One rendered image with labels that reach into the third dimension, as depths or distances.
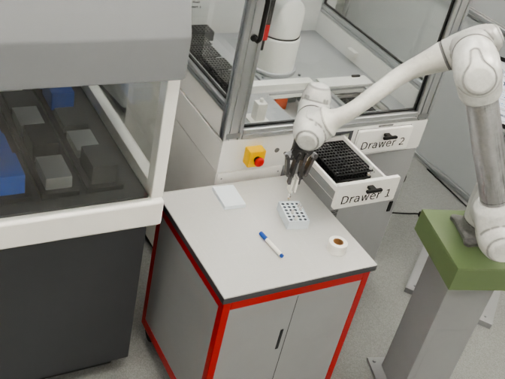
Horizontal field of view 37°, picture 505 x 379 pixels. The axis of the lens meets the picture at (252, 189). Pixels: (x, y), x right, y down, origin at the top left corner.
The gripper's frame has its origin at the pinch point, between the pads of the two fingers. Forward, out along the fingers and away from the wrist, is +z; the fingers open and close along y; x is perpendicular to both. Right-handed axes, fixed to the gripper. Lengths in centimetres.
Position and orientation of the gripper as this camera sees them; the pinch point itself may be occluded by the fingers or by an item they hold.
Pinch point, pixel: (292, 183)
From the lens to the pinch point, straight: 277.8
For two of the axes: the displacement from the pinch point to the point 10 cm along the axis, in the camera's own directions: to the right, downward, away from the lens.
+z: -1.9, 8.1, 5.6
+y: -9.4, 0.1, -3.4
